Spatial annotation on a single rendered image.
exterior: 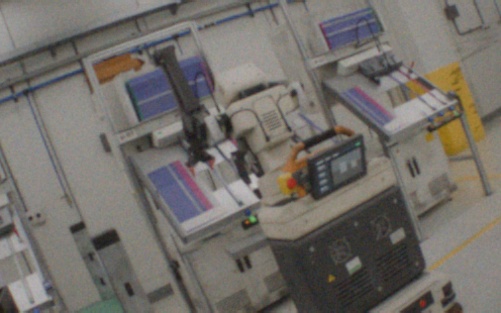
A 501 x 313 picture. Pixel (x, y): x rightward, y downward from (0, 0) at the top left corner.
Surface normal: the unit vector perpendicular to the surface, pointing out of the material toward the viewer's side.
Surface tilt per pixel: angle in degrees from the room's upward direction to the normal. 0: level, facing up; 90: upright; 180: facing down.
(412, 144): 90
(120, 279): 90
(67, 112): 90
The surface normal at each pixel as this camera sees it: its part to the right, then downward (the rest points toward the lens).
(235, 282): 0.37, -0.09
